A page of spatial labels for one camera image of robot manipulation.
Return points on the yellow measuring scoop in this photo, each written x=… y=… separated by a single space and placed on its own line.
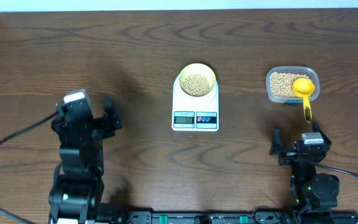
x=303 y=88

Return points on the soybeans in yellow bowl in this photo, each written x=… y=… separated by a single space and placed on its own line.
x=196 y=85

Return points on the pile of soybeans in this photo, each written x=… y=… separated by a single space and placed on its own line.
x=281 y=83

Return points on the yellow bowl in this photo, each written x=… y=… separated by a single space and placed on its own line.
x=198 y=68

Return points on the white digital kitchen scale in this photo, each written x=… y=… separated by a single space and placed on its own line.
x=191 y=113

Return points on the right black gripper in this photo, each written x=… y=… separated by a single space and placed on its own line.
x=276 y=149

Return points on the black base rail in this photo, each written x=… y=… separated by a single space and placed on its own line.
x=109 y=214

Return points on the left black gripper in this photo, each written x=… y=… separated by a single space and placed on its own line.
x=107 y=124

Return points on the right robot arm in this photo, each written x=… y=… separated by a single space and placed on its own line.
x=315 y=193

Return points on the clear plastic container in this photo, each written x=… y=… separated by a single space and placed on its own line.
x=296 y=70

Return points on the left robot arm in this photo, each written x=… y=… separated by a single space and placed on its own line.
x=77 y=183

